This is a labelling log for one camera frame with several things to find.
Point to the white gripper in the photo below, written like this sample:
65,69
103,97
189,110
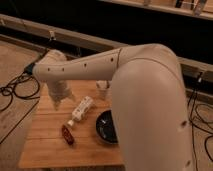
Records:
58,91

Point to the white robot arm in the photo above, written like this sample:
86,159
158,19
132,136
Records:
148,101

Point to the white plastic bottle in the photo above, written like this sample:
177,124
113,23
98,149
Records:
79,112

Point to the brown snack bar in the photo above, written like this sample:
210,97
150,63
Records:
67,135

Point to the black power adapter box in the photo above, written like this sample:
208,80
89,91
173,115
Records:
29,68

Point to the black round bowl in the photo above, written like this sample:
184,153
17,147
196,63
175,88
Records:
105,127

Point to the wooden wall rail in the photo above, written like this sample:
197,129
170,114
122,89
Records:
190,67

